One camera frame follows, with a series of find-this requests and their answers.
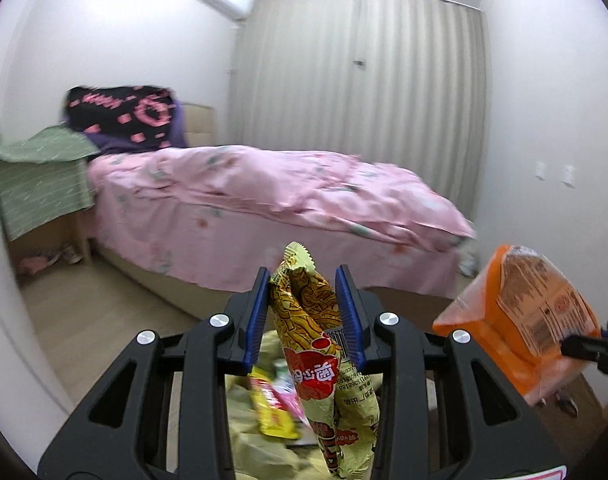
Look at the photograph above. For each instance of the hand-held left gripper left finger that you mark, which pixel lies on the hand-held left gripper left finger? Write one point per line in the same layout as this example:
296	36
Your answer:
254	320

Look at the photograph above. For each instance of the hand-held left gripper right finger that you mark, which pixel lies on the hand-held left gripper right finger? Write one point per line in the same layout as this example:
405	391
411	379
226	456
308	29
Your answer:
351	320

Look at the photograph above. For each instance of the gold noodle snack packet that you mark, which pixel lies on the gold noodle snack packet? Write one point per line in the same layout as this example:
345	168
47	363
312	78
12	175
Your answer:
304	305

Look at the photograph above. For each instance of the orange snack packet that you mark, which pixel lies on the orange snack packet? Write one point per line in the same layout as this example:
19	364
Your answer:
494	310

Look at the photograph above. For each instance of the yellow plastic trash bag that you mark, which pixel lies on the yellow plastic trash bag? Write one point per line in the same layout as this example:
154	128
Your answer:
254	445

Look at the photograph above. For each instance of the pink wrapper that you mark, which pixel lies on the pink wrapper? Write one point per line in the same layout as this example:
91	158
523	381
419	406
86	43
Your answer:
293	397

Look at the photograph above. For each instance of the yellow snack packet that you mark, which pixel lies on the yellow snack packet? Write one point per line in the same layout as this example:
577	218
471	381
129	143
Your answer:
274	405

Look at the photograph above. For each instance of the pink floral bedsheet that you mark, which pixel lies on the pink floral bedsheet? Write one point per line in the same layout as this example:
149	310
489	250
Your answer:
183	240

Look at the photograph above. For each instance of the pink floral duvet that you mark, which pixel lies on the pink floral duvet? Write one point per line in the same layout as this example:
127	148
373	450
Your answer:
284	185

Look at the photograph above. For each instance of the white sneaker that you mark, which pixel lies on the white sneaker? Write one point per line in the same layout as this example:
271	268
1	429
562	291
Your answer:
69	254

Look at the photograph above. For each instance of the white pleated curtain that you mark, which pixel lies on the white pleated curtain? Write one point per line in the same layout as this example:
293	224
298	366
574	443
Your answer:
359	120

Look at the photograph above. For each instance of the beige bed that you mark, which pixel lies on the beige bed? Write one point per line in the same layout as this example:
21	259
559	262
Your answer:
198	125

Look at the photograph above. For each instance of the striped sandal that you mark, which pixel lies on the striped sandal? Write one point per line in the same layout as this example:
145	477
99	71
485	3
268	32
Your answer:
52	257

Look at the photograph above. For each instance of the black Hello Kitty pillow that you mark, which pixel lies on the black Hello Kitty pillow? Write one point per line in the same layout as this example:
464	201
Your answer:
118	110

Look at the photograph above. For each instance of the green checked cloth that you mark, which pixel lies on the green checked cloth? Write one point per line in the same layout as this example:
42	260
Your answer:
38	170

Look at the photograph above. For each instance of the white wall socket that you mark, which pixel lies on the white wall socket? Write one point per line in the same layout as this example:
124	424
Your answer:
567	176

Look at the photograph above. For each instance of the white wall switch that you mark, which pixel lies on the white wall switch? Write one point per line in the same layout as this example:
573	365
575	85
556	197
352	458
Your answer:
540	170

